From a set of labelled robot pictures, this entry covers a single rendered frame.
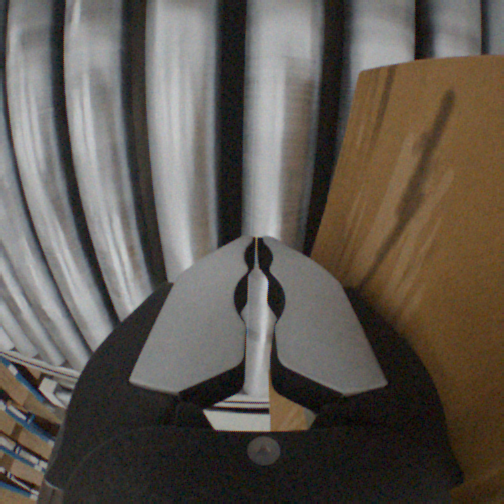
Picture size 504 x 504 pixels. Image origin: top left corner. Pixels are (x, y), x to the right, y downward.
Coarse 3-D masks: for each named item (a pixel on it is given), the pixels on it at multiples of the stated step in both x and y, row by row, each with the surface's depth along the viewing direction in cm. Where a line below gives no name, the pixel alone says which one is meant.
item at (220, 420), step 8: (208, 416) 34; (216, 416) 34; (224, 416) 34; (232, 416) 34; (240, 416) 34; (248, 416) 34; (256, 416) 34; (264, 416) 34; (216, 424) 36; (224, 424) 36; (232, 424) 36; (240, 424) 36; (248, 424) 36; (256, 424) 36; (264, 424) 36
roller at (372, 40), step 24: (360, 0) 10; (384, 0) 9; (408, 0) 9; (360, 24) 11; (384, 24) 10; (408, 24) 10; (360, 48) 12; (384, 48) 11; (408, 48) 11; (336, 144) 17
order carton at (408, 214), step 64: (448, 64) 5; (384, 128) 9; (448, 128) 5; (384, 192) 9; (448, 192) 6; (320, 256) 16; (384, 256) 9; (448, 256) 6; (448, 320) 5; (448, 384) 5
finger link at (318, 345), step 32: (288, 256) 10; (288, 288) 8; (320, 288) 8; (288, 320) 7; (320, 320) 7; (352, 320) 7; (288, 352) 6; (320, 352) 6; (352, 352) 6; (288, 384) 6; (320, 384) 5; (352, 384) 5; (384, 384) 5
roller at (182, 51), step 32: (160, 0) 9; (192, 0) 10; (160, 32) 11; (192, 32) 11; (160, 64) 12; (192, 64) 12; (160, 96) 13; (192, 96) 13; (160, 128) 14; (192, 128) 14; (160, 160) 15; (192, 160) 15; (160, 192) 17; (192, 192) 16; (160, 224) 18; (192, 224) 18; (192, 256) 19
